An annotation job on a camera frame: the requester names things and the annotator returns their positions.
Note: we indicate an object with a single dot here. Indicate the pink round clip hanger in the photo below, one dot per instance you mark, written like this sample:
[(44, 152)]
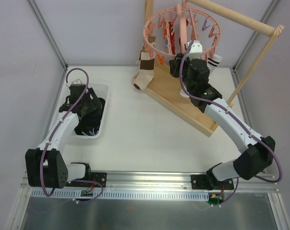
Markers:
[(188, 22)]

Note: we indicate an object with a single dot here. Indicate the white sock black stripes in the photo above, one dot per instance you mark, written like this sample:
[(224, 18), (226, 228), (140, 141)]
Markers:
[(213, 62)]

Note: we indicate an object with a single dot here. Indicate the wooden hanging frame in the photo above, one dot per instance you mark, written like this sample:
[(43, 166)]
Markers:
[(259, 28)]

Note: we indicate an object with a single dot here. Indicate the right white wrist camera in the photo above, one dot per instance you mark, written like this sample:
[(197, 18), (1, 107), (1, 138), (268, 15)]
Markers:
[(196, 49)]

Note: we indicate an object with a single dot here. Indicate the green circuit board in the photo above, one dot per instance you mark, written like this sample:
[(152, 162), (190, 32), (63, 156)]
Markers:
[(215, 199)]

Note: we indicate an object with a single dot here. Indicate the red patterned sock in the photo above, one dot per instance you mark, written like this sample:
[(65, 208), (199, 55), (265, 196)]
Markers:
[(168, 36)]

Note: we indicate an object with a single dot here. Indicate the cream sock brown toe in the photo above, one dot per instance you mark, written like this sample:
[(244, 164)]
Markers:
[(146, 70)]

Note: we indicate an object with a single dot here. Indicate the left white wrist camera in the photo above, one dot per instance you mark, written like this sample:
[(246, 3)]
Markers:
[(77, 81)]

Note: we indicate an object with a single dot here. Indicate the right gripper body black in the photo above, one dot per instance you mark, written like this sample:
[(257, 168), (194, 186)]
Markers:
[(177, 63)]

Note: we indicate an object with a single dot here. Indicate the black white patterned sock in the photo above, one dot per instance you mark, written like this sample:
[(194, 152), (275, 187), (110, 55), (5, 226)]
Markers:
[(87, 130)]

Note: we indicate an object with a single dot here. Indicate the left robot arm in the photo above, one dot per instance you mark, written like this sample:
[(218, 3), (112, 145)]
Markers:
[(46, 167)]

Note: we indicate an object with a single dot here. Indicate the purple clothes peg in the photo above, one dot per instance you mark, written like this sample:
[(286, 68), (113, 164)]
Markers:
[(205, 26)]

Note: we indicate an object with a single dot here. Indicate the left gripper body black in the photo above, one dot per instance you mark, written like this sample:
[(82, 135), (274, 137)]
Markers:
[(87, 121)]

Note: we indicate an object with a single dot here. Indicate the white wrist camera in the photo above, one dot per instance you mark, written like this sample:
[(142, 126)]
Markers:
[(77, 81), (196, 49)]

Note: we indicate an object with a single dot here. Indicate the aluminium mounting rail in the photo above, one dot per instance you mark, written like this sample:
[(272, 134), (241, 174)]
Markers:
[(159, 186)]

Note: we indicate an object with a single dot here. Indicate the orange clothes peg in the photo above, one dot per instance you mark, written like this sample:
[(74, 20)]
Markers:
[(160, 59)]

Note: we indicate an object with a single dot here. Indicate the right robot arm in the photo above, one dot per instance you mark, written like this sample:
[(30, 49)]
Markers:
[(256, 151)]

